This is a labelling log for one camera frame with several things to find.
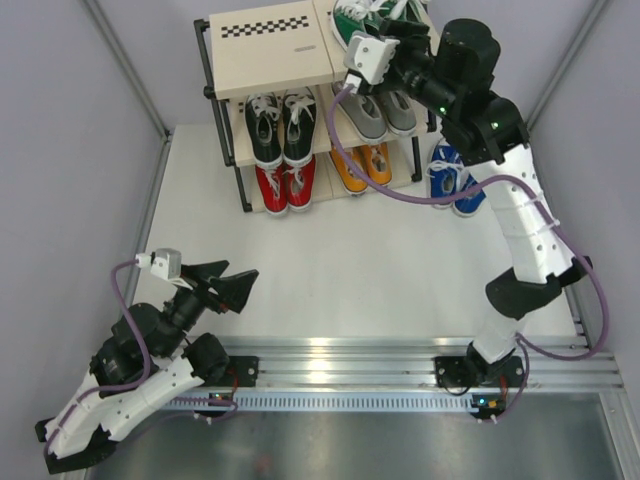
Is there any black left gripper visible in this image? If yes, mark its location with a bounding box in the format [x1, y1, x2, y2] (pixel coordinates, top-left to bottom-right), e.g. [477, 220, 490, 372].
[157, 260, 258, 359]

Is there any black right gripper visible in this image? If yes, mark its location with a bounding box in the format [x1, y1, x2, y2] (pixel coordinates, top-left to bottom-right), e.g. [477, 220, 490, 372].
[358, 18, 454, 120]

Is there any grey sneaker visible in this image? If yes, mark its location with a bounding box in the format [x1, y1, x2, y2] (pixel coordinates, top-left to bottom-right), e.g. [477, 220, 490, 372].
[339, 91, 388, 145]
[376, 91, 417, 136]

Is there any green sneaker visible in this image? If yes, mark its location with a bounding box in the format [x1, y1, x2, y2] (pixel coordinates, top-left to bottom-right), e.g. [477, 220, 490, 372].
[390, 0, 428, 24]
[330, 0, 406, 50]

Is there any orange sneaker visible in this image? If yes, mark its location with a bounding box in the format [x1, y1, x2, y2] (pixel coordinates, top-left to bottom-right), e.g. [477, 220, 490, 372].
[360, 143, 393, 186]
[329, 148, 368, 197]

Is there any red sneaker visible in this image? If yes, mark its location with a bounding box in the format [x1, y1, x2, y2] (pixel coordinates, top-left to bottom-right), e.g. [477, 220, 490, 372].
[255, 165, 288, 216]
[286, 156, 316, 212]

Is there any black sneaker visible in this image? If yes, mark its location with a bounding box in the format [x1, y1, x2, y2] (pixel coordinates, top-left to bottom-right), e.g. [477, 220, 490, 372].
[244, 93, 282, 170]
[283, 87, 318, 168]

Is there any blue sneaker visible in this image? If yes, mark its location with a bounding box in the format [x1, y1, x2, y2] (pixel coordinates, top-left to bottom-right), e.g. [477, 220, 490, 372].
[426, 139, 464, 199]
[452, 178, 486, 218]

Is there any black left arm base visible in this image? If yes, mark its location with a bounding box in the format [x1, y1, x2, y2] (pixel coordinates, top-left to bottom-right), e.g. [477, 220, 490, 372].
[203, 356, 260, 388]

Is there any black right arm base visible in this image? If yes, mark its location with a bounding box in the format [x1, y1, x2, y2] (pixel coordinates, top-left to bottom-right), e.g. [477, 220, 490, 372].
[434, 344, 526, 395]

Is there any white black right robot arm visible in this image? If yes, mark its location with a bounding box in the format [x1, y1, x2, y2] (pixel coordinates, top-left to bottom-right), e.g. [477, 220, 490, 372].
[344, 18, 592, 386]

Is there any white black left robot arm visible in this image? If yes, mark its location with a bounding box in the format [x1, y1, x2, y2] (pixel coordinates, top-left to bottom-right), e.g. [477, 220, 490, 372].
[35, 248, 259, 475]

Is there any beige black shoe shelf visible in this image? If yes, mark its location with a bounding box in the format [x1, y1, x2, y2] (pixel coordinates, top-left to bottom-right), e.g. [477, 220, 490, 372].
[192, 0, 454, 215]

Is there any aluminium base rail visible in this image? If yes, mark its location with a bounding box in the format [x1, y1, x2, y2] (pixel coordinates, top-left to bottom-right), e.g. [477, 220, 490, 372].
[82, 299, 626, 414]

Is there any grey aluminium corner post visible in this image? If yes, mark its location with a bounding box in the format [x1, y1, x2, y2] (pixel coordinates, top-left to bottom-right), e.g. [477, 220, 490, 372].
[526, 0, 613, 132]

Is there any left grey corner post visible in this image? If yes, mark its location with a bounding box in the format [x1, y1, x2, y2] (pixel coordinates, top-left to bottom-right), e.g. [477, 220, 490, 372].
[79, 0, 170, 141]

